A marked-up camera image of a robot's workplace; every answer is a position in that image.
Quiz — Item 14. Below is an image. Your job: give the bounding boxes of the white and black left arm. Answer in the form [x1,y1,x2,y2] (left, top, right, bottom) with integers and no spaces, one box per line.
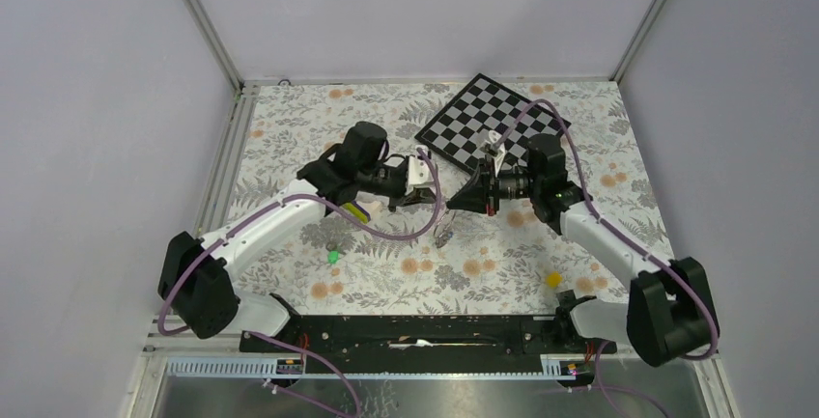
[156,121,442,351]

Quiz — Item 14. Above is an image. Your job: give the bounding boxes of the black and white chessboard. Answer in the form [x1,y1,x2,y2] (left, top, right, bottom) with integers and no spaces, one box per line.
[415,73,562,174]

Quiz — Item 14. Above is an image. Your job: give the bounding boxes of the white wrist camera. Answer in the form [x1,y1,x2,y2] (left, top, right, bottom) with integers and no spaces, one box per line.
[479,130,507,174]
[407,153,434,189]

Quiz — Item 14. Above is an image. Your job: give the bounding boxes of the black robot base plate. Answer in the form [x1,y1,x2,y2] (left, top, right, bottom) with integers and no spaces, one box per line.
[239,315,617,376]

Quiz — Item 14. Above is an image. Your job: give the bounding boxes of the floral patterned table mat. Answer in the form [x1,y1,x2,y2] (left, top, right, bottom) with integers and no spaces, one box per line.
[228,82,671,315]

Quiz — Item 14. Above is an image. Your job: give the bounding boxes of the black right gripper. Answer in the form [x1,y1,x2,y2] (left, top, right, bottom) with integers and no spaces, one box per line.
[447,154,541,217]

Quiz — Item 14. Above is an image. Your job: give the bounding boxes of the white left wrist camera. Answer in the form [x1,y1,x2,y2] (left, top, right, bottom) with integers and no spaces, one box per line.
[407,153,434,189]

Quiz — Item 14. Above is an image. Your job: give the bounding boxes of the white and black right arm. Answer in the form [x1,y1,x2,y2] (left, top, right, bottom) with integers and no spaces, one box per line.
[446,134,720,367]

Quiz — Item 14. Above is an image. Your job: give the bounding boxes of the aluminium frame rails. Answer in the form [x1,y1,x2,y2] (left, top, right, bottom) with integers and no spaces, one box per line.
[130,0,744,418]

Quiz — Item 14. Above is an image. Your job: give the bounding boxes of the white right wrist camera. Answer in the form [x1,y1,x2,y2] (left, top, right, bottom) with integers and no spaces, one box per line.
[479,130,507,174]

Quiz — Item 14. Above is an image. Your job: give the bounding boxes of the green key tag with key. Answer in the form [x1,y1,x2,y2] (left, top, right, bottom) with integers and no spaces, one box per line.
[325,242,341,265]

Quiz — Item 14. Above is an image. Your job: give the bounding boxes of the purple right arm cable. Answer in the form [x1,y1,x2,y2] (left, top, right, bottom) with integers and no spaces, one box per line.
[495,98,721,418]

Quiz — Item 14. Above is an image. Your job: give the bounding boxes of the yellow cube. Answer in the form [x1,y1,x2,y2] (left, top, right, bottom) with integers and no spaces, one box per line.
[544,272,563,290]

